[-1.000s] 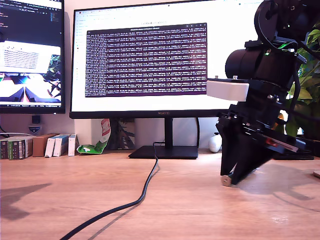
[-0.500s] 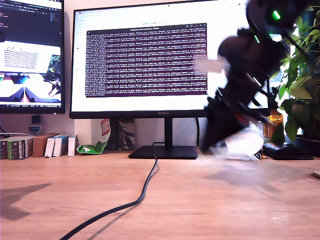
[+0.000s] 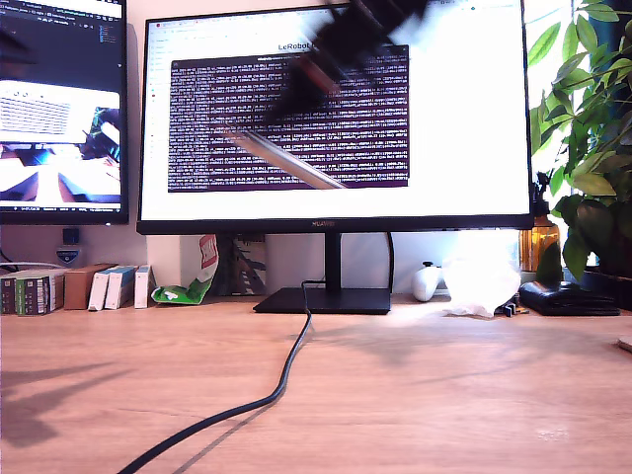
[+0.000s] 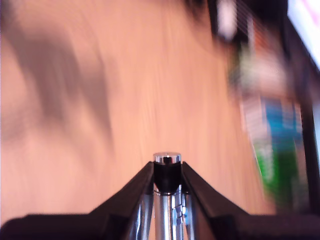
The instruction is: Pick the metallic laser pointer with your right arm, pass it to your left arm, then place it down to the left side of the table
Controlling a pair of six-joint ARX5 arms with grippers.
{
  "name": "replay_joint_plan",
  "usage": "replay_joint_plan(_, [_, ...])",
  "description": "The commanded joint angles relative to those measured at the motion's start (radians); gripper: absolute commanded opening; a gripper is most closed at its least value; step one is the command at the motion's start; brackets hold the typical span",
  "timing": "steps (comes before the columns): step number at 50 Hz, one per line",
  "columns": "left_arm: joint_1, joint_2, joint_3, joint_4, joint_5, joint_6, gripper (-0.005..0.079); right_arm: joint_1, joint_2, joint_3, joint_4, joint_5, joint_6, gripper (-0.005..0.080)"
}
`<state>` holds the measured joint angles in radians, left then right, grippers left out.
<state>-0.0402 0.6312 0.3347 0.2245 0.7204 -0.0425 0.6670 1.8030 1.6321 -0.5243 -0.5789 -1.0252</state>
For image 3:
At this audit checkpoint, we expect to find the small black orange clip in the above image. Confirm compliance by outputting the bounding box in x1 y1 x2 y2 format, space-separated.
493 299 531 318

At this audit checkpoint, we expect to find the brown cardboard box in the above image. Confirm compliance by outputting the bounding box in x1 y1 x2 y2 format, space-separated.
63 264 118 312

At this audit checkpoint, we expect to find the white plastic bag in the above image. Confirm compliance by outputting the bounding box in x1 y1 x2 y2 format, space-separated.
439 255 522 319

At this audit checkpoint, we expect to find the green leafy houseplant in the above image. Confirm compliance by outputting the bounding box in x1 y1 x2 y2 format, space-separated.
524 0 632 283

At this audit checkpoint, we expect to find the white game controller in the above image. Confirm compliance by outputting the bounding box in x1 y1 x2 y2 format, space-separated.
411 261 446 304

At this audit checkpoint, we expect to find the black cable behind stand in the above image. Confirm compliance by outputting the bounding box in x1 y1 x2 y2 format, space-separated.
385 231 397 295

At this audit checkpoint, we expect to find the green Jenkki gum bag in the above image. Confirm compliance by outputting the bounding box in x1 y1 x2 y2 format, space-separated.
149 233 220 307

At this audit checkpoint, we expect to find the black ASUS computer monitor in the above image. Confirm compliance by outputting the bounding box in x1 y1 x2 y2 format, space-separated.
0 0 131 226

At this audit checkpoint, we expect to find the long black table cable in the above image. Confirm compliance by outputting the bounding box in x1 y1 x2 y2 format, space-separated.
115 279 328 474

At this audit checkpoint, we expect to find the black leather pouch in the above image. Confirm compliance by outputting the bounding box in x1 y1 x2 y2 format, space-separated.
517 279 621 318

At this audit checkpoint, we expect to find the metallic laser pointer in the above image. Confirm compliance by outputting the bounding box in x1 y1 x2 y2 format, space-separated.
220 125 350 192

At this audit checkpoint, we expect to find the clear sanitizer bottle blue label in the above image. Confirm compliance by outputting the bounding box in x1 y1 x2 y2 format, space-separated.
54 226 85 271

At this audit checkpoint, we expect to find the blue and white box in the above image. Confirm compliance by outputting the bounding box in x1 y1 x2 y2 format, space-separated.
104 266 139 311
87 266 120 313
133 264 152 311

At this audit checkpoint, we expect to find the black plant pot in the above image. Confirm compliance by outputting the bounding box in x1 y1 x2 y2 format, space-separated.
579 268 632 313

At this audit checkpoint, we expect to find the amber glass bottle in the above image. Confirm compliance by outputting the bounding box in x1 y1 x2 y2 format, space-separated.
517 171 562 274

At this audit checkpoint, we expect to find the white cable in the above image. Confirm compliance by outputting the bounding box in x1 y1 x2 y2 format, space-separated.
0 261 66 274

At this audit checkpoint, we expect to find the green and white box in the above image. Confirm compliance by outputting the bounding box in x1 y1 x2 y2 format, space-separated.
0 274 19 316
14 271 66 318

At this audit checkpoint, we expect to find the black Huawei computer monitor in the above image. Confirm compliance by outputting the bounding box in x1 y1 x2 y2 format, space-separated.
135 0 536 316

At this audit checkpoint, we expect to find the grey patterned card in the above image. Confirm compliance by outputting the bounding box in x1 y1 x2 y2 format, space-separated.
216 233 269 298

